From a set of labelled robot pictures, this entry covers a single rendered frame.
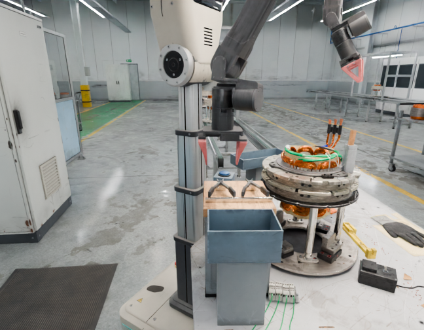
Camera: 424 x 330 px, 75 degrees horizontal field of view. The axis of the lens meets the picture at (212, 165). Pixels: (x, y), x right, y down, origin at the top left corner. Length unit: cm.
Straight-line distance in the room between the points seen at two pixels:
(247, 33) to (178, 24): 41
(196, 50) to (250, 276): 77
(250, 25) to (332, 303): 76
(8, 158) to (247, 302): 228
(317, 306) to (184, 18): 98
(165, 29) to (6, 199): 214
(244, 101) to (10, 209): 247
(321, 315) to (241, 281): 27
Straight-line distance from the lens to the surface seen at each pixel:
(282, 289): 88
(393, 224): 140
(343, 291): 98
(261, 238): 64
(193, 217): 125
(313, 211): 93
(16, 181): 273
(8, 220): 293
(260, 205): 75
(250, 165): 115
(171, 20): 107
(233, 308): 78
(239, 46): 69
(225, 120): 70
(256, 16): 70
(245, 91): 67
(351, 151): 97
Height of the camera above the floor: 139
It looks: 18 degrees down
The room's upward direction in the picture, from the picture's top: straight up
